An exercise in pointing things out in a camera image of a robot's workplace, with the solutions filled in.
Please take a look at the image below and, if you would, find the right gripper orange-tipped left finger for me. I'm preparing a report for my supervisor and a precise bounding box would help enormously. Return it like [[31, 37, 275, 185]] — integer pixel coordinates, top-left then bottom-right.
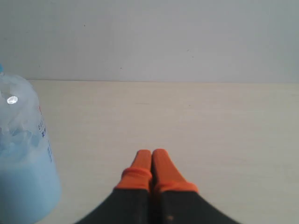
[[77, 149, 152, 224]]

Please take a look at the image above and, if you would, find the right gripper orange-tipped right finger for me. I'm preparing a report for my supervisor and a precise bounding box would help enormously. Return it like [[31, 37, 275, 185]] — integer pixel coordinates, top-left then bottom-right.
[[152, 149, 238, 224]]

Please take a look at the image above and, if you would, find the blue soap pump bottle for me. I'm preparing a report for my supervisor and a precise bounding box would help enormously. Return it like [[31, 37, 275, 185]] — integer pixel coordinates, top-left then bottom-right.
[[0, 71, 61, 224]]

